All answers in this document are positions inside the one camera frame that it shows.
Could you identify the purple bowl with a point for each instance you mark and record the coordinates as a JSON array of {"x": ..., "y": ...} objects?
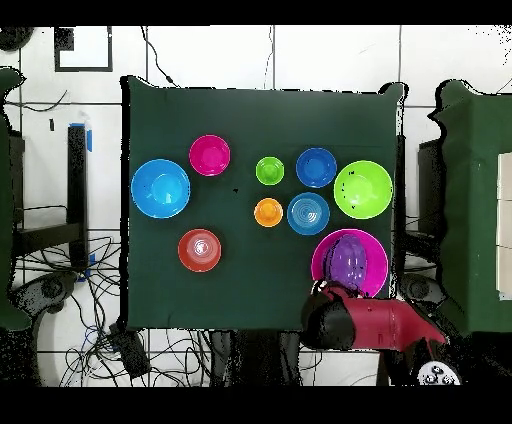
[{"x": 346, "y": 264}]

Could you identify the large pink bowl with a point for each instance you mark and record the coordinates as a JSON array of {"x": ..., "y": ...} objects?
[{"x": 376, "y": 264}]

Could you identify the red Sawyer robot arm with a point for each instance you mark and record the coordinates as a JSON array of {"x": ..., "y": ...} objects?
[{"x": 384, "y": 324}]

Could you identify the translucent blue ribbed bowl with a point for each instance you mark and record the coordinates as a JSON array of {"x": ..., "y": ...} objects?
[{"x": 308, "y": 214}]

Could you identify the orange cup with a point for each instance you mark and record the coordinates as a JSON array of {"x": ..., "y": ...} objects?
[{"x": 268, "y": 212}]

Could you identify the large green bowl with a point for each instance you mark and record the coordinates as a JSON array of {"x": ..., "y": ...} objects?
[{"x": 363, "y": 190}]

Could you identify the small dark blue bowl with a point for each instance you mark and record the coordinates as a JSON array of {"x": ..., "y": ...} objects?
[{"x": 316, "y": 168}]

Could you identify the green cup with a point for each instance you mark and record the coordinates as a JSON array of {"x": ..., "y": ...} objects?
[{"x": 270, "y": 171}]

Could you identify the orange bowl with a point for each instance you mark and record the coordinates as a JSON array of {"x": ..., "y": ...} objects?
[{"x": 199, "y": 250}]

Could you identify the green cloth covered table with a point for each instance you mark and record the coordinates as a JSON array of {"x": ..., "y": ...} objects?
[
  {"x": 472, "y": 200},
  {"x": 4, "y": 200}
]

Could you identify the white boxes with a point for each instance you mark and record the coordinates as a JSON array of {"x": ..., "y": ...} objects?
[{"x": 504, "y": 224}]

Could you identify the small crimson bowl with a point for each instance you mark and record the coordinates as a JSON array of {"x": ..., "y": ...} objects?
[{"x": 210, "y": 155}]

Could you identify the dark green table cloth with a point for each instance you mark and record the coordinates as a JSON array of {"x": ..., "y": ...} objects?
[{"x": 248, "y": 120}]

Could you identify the large light blue bowl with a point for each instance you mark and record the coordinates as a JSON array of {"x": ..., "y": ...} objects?
[{"x": 160, "y": 188}]

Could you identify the black power adapter box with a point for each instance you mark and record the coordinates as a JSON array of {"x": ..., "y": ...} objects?
[{"x": 130, "y": 352}]

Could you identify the black stand with blue tape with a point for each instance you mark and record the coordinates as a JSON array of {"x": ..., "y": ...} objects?
[{"x": 76, "y": 192}]

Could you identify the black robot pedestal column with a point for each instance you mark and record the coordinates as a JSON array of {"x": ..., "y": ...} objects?
[{"x": 256, "y": 360}]

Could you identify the black square floor frame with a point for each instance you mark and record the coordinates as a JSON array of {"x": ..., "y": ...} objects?
[{"x": 64, "y": 38}]

